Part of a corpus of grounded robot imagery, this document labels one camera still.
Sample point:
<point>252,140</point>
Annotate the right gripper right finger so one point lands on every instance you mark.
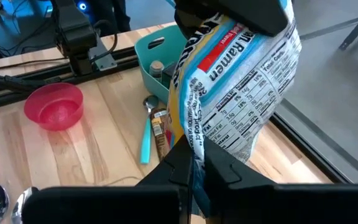
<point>291,205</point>

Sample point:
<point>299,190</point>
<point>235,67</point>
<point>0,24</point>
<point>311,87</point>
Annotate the glass spice jar tan lid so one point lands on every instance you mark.
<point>156,70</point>

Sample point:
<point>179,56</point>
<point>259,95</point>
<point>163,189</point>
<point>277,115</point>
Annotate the pink plastic bowl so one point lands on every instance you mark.
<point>53,109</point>

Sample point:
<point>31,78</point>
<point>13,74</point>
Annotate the teal plastic bin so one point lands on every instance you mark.
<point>154,88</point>

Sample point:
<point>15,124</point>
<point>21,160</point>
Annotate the blue beef ramen pack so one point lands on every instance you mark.
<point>238,93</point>

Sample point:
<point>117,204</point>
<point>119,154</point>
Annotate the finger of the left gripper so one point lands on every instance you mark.
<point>191,12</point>
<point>259,15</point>

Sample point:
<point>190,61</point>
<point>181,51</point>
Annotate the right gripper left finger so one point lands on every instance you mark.
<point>104,205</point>

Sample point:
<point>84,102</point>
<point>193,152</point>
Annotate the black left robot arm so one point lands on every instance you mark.
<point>73,31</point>

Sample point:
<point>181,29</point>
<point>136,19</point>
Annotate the brown sauce packet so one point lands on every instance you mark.
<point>159,133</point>

